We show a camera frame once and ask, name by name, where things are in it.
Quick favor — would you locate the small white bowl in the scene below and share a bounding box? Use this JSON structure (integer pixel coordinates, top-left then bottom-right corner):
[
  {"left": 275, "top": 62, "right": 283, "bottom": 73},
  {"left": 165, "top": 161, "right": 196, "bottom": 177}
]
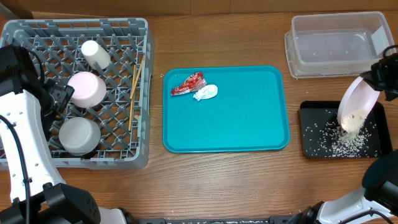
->
[{"left": 68, "top": 72, "right": 106, "bottom": 108}]

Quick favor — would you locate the large white dinner plate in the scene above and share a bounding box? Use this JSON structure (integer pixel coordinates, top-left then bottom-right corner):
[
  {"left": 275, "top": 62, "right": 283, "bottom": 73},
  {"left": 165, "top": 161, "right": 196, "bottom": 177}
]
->
[{"left": 337, "top": 77, "right": 380, "bottom": 133}]

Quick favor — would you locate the grey metal bowl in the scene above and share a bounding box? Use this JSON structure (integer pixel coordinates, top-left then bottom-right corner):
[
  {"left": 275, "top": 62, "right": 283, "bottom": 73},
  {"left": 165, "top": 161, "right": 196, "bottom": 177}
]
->
[{"left": 58, "top": 117, "right": 101, "bottom": 156}]

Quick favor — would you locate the white cup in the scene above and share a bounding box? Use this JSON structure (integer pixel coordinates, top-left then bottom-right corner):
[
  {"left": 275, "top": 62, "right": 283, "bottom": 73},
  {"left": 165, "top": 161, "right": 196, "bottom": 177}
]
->
[{"left": 81, "top": 40, "right": 111, "bottom": 70}]

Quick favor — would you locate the red snack wrapper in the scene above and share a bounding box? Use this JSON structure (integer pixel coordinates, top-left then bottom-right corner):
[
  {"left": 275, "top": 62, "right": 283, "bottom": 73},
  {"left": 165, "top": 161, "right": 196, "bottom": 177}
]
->
[{"left": 170, "top": 72, "right": 207, "bottom": 96}]

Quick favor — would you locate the white tissue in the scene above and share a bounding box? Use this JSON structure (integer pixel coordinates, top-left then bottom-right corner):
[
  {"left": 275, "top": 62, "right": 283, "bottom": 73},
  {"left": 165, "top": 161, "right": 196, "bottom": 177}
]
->
[{"left": 193, "top": 85, "right": 218, "bottom": 101}]

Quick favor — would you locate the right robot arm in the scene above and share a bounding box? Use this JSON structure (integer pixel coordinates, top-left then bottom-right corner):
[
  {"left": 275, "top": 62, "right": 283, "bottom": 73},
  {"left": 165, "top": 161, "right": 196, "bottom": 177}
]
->
[{"left": 288, "top": 45, "right": 397, "bottom": 224}]

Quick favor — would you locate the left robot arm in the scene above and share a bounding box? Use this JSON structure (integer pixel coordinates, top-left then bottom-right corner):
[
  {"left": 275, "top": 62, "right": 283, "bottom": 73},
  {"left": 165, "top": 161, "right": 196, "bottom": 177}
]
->
[{"left": 1, "top": 45, "right": 137, "bottom": 223}]

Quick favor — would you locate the clear plastic container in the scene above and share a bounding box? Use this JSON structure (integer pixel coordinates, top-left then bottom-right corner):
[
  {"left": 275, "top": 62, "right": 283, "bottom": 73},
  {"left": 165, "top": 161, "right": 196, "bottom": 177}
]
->
[{"left": 284, "top": 11, "right": 394, "bottom": 78}]

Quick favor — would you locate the grey plastic dish rack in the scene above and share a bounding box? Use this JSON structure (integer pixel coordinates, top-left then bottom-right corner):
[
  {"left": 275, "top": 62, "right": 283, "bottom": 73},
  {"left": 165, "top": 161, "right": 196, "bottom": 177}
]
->
[{"left": 1, "top": 18, "right": 155, "bottom": 169}]

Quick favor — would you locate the pile of rice grains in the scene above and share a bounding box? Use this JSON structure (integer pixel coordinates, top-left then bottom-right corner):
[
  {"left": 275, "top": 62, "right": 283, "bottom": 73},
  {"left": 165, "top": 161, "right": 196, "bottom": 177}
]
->
[{"left": 300, "top": 108, "right": 381, "bottom": 159}]

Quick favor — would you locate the black plastic tray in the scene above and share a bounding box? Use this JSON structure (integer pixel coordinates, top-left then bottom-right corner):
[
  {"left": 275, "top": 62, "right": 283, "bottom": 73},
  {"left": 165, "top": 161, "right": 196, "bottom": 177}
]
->
[{"left": 298, "top": 101, "right": 393, "bottom": 159}]

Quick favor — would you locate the teal serving tray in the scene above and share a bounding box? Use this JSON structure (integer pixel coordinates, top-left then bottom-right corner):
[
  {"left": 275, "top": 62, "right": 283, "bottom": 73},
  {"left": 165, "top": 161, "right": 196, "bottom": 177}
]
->
[{"left": 162, "top": 65, "right": 290, "bottom": 153}]

